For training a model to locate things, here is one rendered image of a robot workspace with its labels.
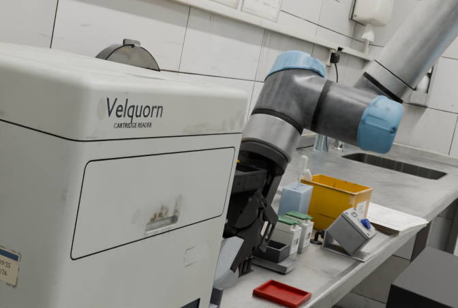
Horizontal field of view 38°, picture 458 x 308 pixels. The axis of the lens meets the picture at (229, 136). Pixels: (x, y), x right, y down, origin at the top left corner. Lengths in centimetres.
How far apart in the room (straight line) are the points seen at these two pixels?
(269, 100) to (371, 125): 14
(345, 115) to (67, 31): 73
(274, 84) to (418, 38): 23
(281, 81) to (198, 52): 102
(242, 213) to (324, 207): 62
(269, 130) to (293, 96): 6
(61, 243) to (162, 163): 13
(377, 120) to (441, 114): 259
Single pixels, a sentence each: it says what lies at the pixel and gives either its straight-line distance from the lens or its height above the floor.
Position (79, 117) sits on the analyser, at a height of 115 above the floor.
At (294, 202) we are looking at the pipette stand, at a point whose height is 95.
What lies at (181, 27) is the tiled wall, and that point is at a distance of 180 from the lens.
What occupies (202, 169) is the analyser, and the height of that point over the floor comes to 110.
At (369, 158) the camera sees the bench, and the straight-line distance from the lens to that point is 317.
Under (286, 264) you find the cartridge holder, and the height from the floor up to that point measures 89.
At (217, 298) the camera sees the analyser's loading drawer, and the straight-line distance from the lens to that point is 81.
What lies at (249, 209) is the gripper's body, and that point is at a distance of 83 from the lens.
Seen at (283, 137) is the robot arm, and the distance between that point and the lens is 87.
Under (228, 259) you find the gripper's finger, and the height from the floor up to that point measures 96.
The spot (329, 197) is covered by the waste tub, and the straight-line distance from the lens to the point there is 143.
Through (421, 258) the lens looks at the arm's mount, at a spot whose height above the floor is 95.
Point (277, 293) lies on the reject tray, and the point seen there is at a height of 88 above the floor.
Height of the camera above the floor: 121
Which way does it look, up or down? 7 degrees down
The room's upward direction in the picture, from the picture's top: 11 degrees clockwise
